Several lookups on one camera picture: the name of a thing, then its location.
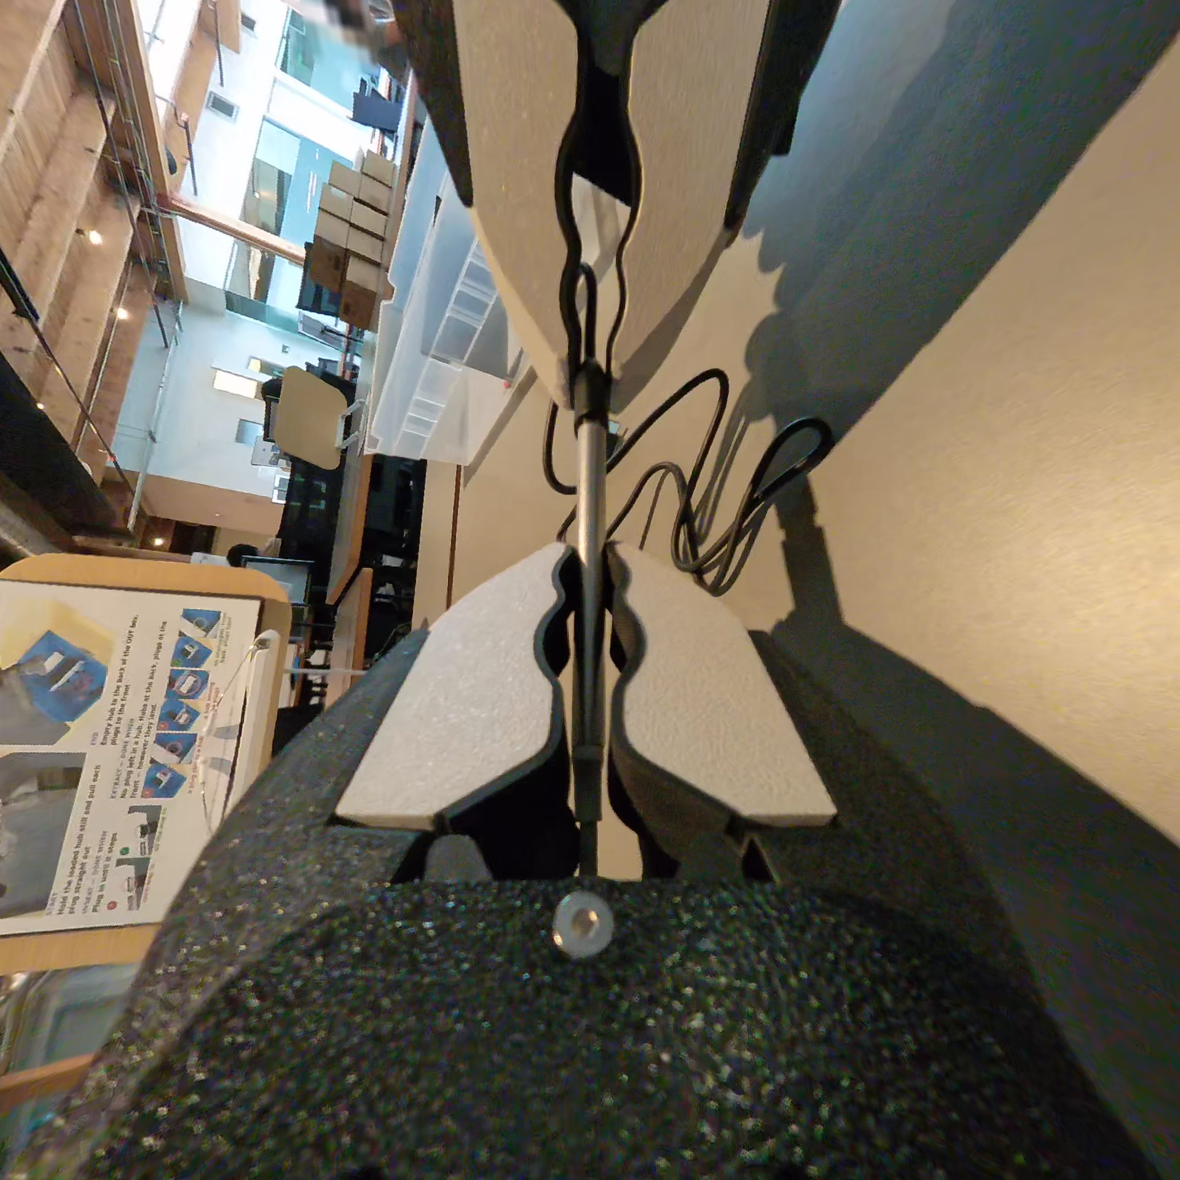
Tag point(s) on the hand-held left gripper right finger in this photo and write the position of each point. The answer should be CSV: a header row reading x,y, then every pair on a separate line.
x,y
710,711

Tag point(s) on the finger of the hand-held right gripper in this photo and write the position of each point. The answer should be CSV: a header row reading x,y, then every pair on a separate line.
x,y
506,138
688,138

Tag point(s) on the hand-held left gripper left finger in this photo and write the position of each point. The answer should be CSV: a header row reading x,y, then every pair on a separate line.
x,y
459,711

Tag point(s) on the clear plastic bin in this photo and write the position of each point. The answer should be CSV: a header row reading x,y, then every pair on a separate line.
x,y
434,349

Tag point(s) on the white usb hub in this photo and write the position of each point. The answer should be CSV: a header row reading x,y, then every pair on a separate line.
x,y
592,515

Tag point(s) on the stack of cardboard boxes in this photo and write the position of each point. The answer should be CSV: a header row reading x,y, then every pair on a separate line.
x,y
354,237

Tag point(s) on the rounded beige board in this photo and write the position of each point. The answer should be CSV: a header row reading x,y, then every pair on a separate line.
x,y
309,419

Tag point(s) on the instruction sheet on stand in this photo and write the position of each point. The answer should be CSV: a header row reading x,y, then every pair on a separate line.
x,y
109,736

